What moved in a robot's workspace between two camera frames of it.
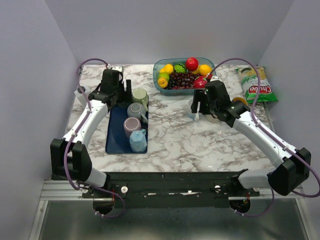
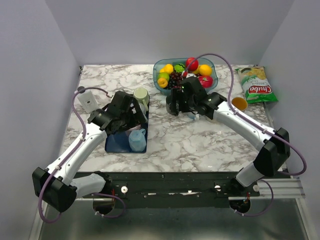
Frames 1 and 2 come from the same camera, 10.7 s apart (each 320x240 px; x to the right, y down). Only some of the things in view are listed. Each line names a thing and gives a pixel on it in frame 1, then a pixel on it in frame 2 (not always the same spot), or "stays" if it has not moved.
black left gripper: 126,96 → 137,118
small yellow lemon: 168,68 stays
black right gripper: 199,95 → 177,93
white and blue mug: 193,116 stays
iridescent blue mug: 238,101 stays
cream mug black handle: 211,119 stays
